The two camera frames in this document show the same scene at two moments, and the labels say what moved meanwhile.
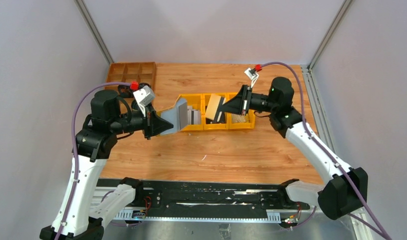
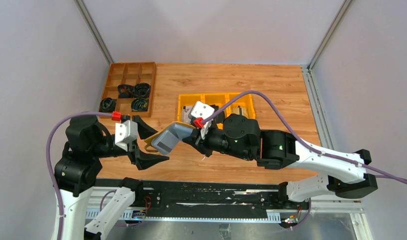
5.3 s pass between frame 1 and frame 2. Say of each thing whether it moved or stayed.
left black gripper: moved
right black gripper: moved
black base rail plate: stayed
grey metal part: moved
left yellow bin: stayed
